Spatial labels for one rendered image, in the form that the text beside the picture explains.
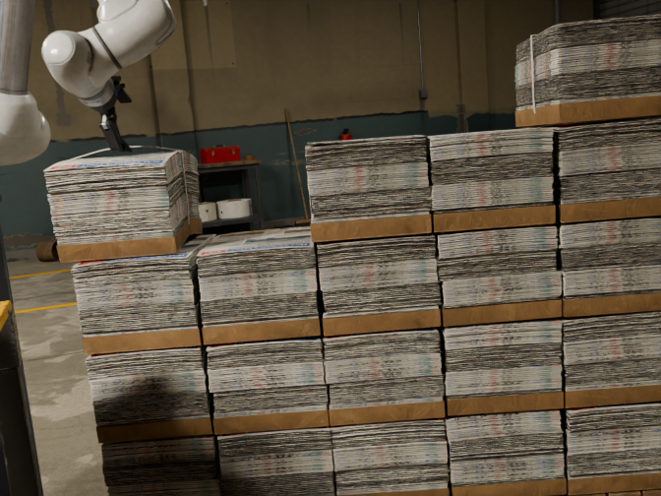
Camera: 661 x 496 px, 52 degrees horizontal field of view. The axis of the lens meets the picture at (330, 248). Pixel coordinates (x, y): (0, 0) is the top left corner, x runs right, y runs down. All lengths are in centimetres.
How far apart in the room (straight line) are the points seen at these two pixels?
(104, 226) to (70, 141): 658
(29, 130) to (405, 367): 121
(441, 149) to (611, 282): 52
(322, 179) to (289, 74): 710
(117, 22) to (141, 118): 676
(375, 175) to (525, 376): 61
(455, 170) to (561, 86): 30
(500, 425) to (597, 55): 91
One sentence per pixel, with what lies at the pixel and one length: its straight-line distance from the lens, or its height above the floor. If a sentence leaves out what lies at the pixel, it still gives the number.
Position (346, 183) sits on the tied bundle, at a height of 97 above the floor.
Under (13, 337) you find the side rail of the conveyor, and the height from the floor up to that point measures 74.
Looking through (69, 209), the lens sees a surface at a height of 96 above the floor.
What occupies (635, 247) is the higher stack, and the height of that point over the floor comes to 76.
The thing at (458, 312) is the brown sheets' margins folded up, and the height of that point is 64.
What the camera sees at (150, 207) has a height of 95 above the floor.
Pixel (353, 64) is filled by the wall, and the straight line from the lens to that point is 897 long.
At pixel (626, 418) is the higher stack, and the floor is 34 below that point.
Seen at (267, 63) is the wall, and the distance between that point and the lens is 862.
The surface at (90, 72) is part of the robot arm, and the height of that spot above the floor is 125.
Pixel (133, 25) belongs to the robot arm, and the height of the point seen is 134.
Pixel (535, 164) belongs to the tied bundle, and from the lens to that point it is 166.
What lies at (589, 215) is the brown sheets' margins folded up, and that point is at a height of 85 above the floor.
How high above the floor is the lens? 108
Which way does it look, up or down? 9 degrees down
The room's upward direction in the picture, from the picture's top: 5 degrees counter-clockwise
